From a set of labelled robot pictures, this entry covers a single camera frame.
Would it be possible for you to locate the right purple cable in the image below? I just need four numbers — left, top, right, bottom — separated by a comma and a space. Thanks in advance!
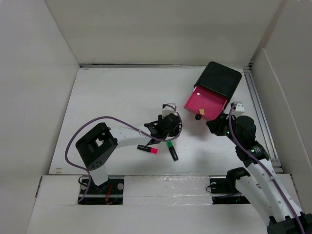
228, 104, 305, 234

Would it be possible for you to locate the tan wooden stamp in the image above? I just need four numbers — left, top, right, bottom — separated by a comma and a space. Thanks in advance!
199, 108, 205, 115

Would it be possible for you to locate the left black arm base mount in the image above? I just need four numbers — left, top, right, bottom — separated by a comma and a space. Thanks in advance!
78, 175, 124, 205

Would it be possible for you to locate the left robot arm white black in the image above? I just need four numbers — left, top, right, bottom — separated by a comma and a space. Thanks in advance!
76, 113, 182, 194

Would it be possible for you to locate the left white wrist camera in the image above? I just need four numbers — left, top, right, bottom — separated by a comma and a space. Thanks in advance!
161, 103, 176, 118

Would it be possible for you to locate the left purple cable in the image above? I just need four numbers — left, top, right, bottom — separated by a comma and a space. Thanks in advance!
64, 104, 182, 203

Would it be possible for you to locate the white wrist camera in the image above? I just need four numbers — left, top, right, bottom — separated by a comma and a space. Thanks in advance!
231, 101, 245, 117
161, 103, 176, 118

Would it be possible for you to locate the black drawer cabinet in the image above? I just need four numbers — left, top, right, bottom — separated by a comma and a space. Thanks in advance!
194, 61, 242, 101

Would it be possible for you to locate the green highlighter black body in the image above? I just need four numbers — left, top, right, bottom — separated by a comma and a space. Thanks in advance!
166, 141, 179, 161

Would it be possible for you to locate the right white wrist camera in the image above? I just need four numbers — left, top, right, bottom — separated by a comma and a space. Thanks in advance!
231, 101, 245, 117

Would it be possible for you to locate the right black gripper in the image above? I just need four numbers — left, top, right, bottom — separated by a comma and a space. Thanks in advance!
205, 112, 242, 145

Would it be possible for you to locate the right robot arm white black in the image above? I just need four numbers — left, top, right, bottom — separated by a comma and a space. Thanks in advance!
206, 114, 312, 234

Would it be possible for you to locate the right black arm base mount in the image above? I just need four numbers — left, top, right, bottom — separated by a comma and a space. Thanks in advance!
206, 167, 250, 205

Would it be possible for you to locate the pink highlighter black body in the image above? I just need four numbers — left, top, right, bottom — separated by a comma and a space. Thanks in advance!
137, 145, 158, 155

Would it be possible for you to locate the purple cable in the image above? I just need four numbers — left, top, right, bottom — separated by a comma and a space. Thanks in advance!
228, 104, 305, 234
64, 104, 182, 203

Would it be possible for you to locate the aluminium rail right side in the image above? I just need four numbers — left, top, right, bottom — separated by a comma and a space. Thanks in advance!
243, 67, 284, 174

